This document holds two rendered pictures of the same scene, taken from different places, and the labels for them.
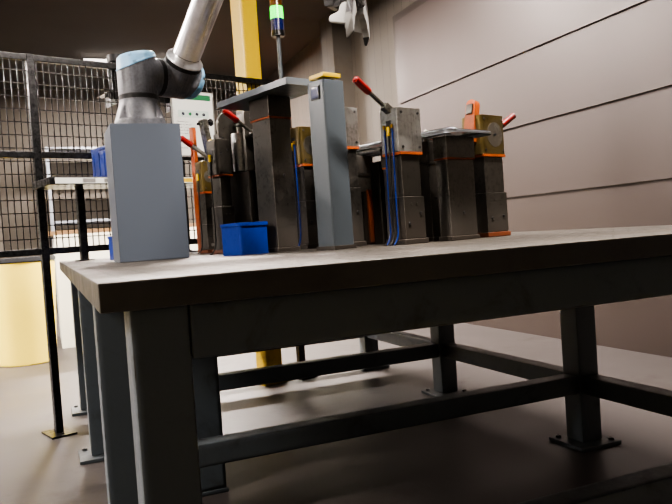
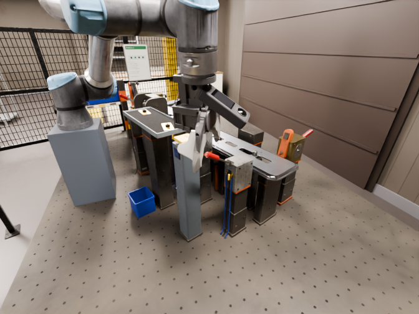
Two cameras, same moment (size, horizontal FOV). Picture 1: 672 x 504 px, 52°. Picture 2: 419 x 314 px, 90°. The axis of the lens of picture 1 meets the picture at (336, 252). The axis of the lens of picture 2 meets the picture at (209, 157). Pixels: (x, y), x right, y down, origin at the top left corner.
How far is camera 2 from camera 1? 137 cm
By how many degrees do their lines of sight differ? 27
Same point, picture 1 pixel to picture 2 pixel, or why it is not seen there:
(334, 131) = (190, 180)
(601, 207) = (325, 104)
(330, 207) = (186, 222)
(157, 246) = (95, 195)
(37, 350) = not seen: hidden behind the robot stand
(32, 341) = not seen: hidden behind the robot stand
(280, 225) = (162, 197)
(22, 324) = not seen: hidden behind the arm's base
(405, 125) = (241, 175)
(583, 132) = (328, 66)
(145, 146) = (76, 146)
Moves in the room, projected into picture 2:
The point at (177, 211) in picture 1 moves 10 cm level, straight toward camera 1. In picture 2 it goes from (105, 177) to (99, 189)
